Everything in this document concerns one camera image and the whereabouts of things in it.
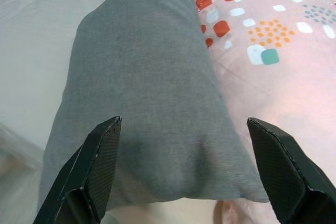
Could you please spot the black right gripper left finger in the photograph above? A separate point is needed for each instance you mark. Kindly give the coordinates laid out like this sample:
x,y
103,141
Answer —
x,y
86,171

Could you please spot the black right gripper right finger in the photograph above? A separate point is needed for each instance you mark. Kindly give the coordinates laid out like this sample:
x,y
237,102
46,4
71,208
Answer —
x,y
286,171

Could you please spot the grey fabric pillow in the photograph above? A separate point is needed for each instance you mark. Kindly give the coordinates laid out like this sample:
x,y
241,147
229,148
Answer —
x,y
147,77

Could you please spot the pink patterned bed quilt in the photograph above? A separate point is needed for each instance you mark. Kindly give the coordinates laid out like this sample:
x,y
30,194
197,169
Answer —
x,y
275,93

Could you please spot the white bed sheet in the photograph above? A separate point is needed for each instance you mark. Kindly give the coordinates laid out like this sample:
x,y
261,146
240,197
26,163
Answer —
x,y
31,51

